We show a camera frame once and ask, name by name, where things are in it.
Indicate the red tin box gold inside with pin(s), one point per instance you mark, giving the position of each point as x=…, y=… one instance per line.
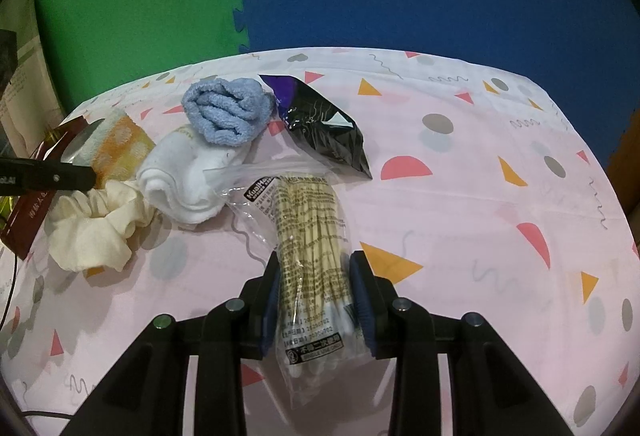
x=27, y=216

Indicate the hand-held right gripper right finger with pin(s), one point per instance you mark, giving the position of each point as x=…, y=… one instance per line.
x=362, y=306

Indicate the beige printed curtain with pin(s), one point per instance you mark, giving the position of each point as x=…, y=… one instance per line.
x=25, y=76

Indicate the black foil packet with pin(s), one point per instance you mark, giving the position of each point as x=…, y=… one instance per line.
x=325, y=131

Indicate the cotton swab packet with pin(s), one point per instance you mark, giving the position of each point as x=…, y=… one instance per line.
x=310, y=236

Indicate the cream scrunchie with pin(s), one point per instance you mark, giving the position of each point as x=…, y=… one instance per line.
x=90, y=231

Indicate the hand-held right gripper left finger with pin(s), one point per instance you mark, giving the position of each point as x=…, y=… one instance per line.
x=267, y=316

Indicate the light blue towel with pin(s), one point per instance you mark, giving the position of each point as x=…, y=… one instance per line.
x=225, y=111

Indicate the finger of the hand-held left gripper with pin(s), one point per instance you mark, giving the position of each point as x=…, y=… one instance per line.
x=60, y=177

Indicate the dotted pastel towel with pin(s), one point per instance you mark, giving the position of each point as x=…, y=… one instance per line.
x=120, y=146

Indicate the brown wooden furniture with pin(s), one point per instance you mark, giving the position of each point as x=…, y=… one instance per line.
x=627, y=151

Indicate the white towel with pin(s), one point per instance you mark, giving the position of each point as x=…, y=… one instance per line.
x=185, y=176

